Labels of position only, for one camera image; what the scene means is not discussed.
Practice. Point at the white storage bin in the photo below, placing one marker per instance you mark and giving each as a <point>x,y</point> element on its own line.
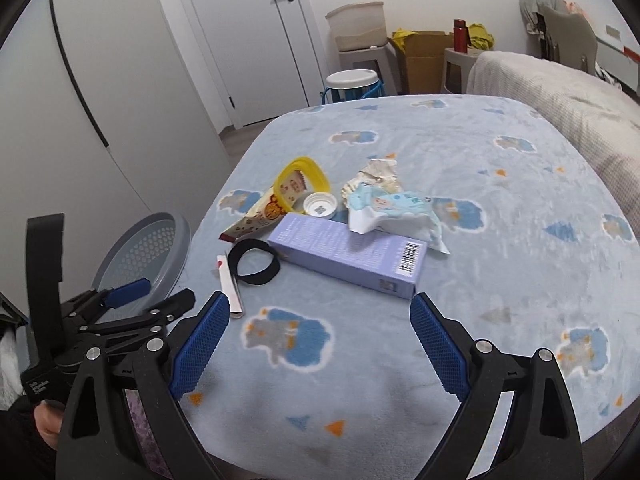
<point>357,25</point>

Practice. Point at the cream cone snack wrapper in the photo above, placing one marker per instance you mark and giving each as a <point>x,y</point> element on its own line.
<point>255,220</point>

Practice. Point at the white door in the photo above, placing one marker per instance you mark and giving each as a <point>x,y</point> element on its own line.
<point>250,35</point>

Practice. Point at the grey cloth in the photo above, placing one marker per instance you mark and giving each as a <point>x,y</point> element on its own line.
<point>532,2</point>

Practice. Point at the purple cardboard box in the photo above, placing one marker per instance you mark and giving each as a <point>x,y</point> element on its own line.
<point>340,250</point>

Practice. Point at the beige textured blanket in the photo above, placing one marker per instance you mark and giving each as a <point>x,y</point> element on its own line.
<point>565,100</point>

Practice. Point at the blue wet wipes packet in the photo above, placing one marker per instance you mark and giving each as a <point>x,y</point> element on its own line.
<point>395,210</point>

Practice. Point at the white-top blue stool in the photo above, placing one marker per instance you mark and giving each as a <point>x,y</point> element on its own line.
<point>350,80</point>

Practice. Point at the person's left hand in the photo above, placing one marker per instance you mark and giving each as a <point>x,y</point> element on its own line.
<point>47,422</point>

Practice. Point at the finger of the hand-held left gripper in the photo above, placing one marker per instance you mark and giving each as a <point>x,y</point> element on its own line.
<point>165,310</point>
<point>127,292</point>

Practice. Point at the brown cardboard box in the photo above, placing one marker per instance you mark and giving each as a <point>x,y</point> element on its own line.
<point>420,65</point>

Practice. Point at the yellow cloth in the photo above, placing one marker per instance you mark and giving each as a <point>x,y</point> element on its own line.
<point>404,37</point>
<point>481,35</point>

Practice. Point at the white wardrobe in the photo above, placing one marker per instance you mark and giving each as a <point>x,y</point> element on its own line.
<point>125,85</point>

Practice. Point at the grey plastic stool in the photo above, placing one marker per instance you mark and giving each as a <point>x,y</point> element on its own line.
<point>367,57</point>
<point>457,60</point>

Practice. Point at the white plastic bag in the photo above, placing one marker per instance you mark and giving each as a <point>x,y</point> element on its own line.
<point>7,365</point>

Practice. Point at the white paper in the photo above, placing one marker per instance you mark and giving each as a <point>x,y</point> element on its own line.
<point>375,172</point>

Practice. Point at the red bottle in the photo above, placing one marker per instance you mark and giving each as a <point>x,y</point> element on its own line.
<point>459,35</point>

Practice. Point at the grey chair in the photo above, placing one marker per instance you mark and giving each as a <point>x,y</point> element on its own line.
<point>570,35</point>

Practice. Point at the white stick packet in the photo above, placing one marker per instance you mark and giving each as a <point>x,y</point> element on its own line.
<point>230,290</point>

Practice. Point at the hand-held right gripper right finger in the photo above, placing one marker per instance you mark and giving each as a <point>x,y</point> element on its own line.
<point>440,345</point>

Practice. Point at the white cabinet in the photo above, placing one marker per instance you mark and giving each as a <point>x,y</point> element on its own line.
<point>620,55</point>

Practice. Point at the blue printed blanket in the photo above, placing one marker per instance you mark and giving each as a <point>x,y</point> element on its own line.
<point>500,260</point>

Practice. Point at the grey perforated basket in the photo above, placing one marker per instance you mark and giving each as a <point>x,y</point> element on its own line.
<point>150,245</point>

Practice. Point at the white bottle cap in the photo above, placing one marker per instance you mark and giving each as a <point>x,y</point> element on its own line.
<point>320,206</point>

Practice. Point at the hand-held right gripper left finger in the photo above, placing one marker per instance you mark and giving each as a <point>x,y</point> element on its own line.
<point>200,345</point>

